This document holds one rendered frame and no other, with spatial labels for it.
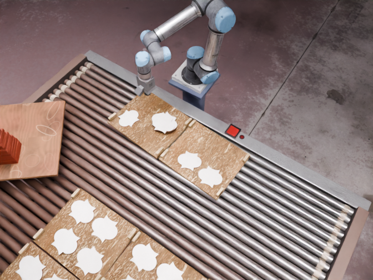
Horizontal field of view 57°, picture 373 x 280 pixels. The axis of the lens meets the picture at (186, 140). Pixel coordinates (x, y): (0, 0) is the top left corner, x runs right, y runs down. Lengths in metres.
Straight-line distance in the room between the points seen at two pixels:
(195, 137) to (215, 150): 0.15
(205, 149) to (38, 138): 0.95
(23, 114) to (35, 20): 2.49
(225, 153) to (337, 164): 1.52
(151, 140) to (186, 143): 0.21
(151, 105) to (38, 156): 0.74
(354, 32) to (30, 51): 3.66
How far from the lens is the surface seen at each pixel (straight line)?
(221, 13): 1.89
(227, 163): 2.00
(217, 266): 1.82
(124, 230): 1.86
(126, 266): 1.82
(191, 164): 1.98
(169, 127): 2.07
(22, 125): 2.20
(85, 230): 1.90
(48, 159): 2.02
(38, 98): 2.42
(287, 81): 3.75
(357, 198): 2.15
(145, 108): 2.21
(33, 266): 1.93
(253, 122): 3.35
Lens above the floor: 2.69
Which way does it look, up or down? 58 degrees down
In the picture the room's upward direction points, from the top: 1 degrees clockwise
